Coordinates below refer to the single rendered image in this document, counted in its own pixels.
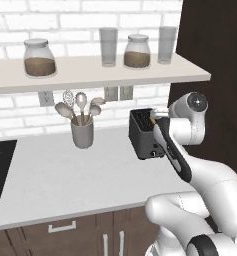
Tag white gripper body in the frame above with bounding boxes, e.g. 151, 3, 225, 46
149, 109, 170, 120

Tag black hob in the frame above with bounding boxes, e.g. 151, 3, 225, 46
0, 139, 18, 212

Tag grey utensil pot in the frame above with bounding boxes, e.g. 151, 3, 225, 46
70, 118, 95, 150

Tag black toaster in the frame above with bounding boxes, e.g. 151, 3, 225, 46
128, 108, 168, 161

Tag white cupboard door handle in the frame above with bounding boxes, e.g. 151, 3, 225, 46
118, 230, 126, 256
102, 233, 110, 256

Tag clear drinking glass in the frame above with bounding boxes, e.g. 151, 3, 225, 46
98, 26, 119, 68
157, 25, 178, 65

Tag pale wooden-handled spoon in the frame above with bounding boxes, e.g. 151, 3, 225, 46
54, 101, 80, 127
85, 104, 103, 125
89, 96, 106, 108
75, 92, 89, 126

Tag white wall socket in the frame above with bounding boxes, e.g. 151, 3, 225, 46
37, 90, 55, 108

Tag grey wall switch plate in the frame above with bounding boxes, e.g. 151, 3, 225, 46
119, 85, 135, 102
103, 86, 119, 103

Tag metal whisk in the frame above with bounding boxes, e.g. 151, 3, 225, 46
62, 89, 77, 116

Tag brown drawer front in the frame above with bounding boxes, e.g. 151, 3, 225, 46
19, 213, 99, 244

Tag white wall shelf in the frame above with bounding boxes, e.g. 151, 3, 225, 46
0, 52, 212, 96

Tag white drawer handle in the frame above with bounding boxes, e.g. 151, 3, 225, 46
47, 220, 78, 234

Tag brown cupboard door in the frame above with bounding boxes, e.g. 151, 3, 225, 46
113, 205, 160, 256
95, 210, 116, 256
0, 227, 28, 256

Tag glass jar with brown filling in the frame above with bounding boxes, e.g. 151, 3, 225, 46
22, 37, 57, 78
123, 33, 152, 70

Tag dark brown tall cabinet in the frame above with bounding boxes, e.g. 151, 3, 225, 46
166, 0, 237, 188

